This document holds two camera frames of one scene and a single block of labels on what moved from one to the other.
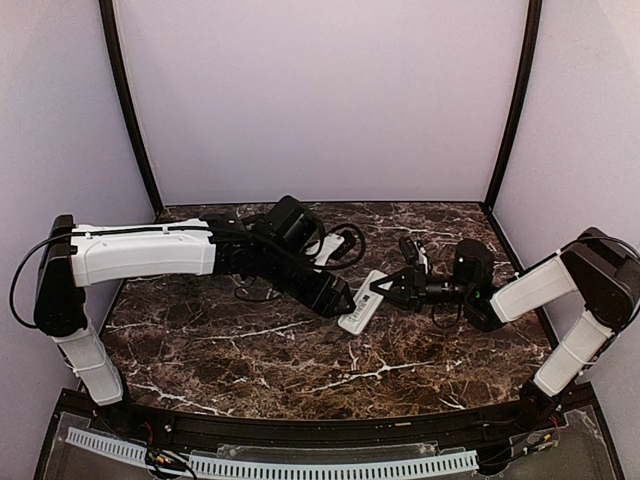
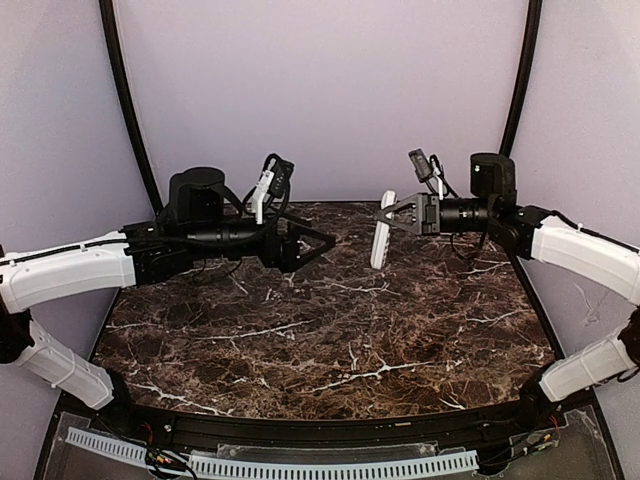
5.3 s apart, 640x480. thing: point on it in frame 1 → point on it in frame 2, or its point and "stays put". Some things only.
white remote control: (366, 301) → (382, 234)
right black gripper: (414, 288) → (430, 214)
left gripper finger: (346, 303) → (302, 227)
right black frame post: (533, 21) stays put
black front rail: (325, 434) stays put
